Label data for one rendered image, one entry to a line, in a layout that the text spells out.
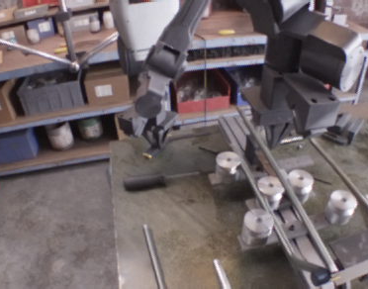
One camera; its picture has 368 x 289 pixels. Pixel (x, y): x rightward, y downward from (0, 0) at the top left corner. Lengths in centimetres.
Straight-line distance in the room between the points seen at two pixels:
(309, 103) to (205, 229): 36
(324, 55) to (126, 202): 50
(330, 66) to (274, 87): 8
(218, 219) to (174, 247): 11
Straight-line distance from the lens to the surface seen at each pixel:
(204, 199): 66
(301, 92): 36
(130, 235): 61
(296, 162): 71
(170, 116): 73
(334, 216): 59
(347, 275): 41
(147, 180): 68
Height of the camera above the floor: 137
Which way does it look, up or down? 38 degrees down
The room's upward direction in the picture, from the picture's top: 3 degrees counter-clockwise
